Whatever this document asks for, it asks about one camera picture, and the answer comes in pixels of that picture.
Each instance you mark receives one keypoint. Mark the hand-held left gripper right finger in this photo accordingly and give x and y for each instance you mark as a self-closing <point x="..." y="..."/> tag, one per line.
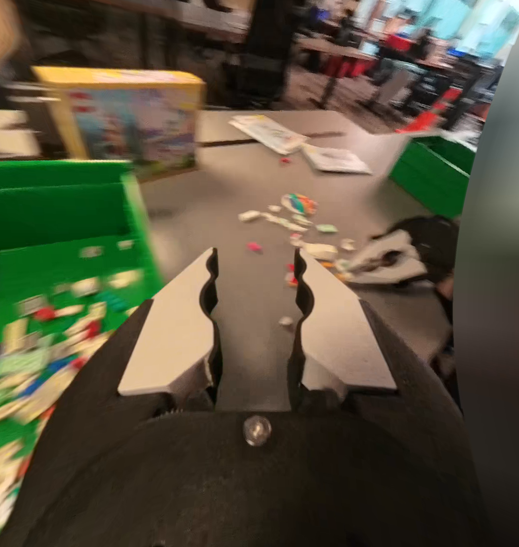
<point x="340" y="337"/>

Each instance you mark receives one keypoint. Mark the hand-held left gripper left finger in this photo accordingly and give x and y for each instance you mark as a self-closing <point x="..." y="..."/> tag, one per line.
<point x="169" y="337"/>

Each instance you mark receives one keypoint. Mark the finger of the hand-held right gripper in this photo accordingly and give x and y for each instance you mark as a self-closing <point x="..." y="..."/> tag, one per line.
<point x="391" y="273"/>
<point x="394" y="243"/>

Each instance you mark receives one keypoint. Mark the mint green lego plate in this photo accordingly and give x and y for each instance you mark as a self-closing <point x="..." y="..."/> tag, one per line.
<point x="327" y="228"/>

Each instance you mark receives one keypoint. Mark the white lego brick assembly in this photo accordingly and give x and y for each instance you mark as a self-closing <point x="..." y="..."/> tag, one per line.
<point x="321" y="251"/>

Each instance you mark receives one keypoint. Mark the lego instruction booklet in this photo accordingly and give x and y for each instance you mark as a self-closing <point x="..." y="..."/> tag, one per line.
<point x="336" y="160"/>
<point x="270" y="133"/>

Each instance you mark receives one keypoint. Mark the round rainbow lego piece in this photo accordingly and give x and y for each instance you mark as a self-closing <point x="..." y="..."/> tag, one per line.
<point x="299" y="203"/>

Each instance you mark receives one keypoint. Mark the scattered small pale lego pieces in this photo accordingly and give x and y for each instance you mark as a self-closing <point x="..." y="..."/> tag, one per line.
<point x="289" y="221"/>

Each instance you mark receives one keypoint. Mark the pink lego brick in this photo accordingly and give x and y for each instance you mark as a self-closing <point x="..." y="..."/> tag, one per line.
<point x="254" y="247"/>

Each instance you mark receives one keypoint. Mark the green bin of lego pieces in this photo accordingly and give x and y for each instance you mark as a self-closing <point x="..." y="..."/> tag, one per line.
<point x="50" y="265"/>

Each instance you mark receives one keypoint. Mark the long white lego brick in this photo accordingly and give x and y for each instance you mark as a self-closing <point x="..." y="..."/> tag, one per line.
<point x="248" y="216"/>

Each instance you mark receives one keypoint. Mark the yellow lego set box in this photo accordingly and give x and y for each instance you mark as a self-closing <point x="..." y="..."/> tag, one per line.
<point x="135" y="124"/>

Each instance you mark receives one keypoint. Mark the green plastic bin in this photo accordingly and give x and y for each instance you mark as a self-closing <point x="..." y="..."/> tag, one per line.
<point x="430" y="179"/>

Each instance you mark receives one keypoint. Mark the red and orange object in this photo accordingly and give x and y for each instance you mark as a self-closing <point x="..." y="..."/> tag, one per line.
<point x="432" y="113"/>

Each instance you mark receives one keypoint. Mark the background table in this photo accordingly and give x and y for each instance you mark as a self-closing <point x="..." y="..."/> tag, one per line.
<point x="332" y="55"/>

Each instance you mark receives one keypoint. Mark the black office chair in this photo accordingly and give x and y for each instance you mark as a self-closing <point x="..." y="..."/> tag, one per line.
<point x="259" y="51"/>

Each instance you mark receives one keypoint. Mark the white lego bracket piece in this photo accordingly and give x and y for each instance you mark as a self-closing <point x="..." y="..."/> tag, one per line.
<point x="347" y="244"/>

